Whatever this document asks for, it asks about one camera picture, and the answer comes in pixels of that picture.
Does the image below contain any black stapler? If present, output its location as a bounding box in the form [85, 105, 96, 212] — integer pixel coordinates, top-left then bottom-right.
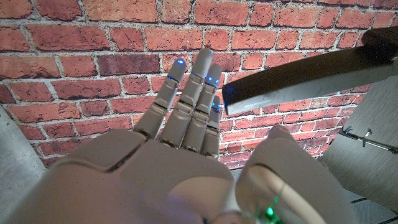
[222, 26, 398, 116]

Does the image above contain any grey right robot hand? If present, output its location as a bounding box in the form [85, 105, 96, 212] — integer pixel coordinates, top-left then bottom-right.
[6, 48, 360, 224]

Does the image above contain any printed red brick backdrop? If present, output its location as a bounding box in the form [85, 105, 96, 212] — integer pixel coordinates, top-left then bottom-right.
[0, 0, 398, 170]

